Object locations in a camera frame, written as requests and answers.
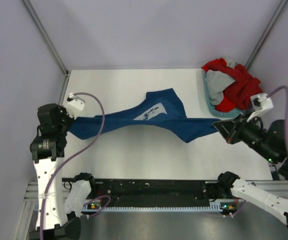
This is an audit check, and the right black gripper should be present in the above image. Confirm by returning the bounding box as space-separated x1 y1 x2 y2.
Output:
211 108 278 163

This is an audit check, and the blue t shirt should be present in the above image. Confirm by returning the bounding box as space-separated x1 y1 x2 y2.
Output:
67 87 221 144

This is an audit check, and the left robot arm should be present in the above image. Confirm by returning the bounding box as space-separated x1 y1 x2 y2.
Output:
28 100 98 240

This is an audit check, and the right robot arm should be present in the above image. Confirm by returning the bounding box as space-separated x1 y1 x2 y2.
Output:
212 114 288 229

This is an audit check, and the light blue laundry basket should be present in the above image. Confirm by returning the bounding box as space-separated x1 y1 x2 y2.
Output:
202 70 253 119

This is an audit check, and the red t shirt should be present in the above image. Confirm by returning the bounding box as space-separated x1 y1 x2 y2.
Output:
201 63 263 112

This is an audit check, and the grey t shirt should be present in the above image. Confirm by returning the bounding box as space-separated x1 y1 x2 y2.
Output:
204 58 236 106

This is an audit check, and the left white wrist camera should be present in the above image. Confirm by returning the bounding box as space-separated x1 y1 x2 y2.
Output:
64 93 85 119

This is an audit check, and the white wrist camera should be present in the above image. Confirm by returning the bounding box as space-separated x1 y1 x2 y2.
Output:
64 93 85 119
246 93 274 122

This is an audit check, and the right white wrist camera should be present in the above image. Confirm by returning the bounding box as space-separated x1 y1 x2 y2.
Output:
246 93 274 122

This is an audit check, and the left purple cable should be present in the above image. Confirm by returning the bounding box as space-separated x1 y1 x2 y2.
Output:
39 91 112 240

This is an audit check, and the light blue cable duct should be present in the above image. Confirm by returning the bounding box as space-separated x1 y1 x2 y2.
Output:
81 201 237 214

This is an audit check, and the aluminium frame rail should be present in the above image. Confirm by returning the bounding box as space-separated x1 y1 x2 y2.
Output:
24 180 288 202

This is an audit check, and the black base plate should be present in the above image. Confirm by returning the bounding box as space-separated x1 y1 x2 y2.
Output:
86 178 234 207

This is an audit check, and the left aluminium corner post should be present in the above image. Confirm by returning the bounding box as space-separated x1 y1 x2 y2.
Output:
21 0 69 76

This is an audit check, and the aluminium corner post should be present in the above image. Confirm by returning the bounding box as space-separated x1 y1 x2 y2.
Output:
244 0 288 70
21 0 69 76

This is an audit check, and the right aluminium corner post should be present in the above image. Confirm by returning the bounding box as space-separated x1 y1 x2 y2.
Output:
244 0 288 70

